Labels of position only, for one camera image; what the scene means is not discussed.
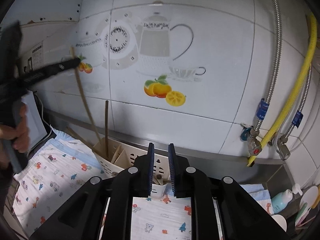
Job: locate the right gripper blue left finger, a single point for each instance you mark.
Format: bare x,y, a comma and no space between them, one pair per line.
150,160

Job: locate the wall instruction label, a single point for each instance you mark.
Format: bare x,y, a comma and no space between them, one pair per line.
37,56

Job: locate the person's left hand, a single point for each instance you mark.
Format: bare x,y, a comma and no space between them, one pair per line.
20,136

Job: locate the white cartoon print cloth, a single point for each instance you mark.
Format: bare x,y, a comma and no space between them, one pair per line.
63,193

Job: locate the white ceramic bowl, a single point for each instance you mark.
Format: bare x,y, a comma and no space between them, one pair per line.
281,221

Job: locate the brass water valve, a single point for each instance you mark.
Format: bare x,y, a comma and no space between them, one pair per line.
282,149
249,135

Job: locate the beige plastic utensil holder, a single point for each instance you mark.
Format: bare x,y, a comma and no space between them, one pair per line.
115,156

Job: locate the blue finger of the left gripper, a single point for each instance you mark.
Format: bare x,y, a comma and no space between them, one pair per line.
64,66

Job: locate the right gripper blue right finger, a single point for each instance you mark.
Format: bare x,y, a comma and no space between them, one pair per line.
174,168

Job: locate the teal soap bottle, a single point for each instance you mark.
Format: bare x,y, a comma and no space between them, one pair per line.
282,199

